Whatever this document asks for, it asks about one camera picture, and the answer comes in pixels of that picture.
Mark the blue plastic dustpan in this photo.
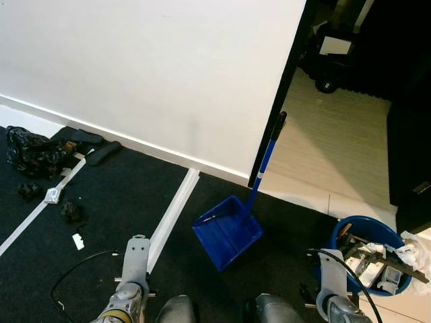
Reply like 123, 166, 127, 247
191, 111, 289, 273

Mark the thin white floor strip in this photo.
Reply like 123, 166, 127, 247
0, 156, 88, 258

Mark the white plastic bag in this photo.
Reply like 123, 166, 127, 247
394, 231, 431, 295

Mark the dark brown flat stick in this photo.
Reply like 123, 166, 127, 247
350, 232, 430, 285

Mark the blue round trash bin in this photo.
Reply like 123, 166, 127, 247
311, 215, 413, 297

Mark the white flat carton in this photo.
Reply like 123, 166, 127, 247
354, 250, 386, 289
378, 264, 407, 295

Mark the black wheeled cart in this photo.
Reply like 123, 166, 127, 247
300, 0, 391, 95

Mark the silver robot right leg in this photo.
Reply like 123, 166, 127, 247
253, 293, 307, 323

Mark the silver robot leg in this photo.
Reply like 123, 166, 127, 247
253, 293, 307, 323
156, 295, 197, 323

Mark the silver robot left leg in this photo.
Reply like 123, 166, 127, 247
156, 295, 197, 323

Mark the black sandal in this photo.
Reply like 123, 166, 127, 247
86, 141, 123, 166
64, 128, 105, 145

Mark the small white box device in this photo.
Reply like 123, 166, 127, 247
44, 188, 63, 205

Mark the black garbage bag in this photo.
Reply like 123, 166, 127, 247
5, 126, 76, 179

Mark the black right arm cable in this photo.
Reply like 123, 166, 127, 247
308, 249, 368, 303

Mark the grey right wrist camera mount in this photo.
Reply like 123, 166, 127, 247
315, 249, 350, 303

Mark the black door frame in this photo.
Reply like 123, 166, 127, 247
248, 0, 323, 189

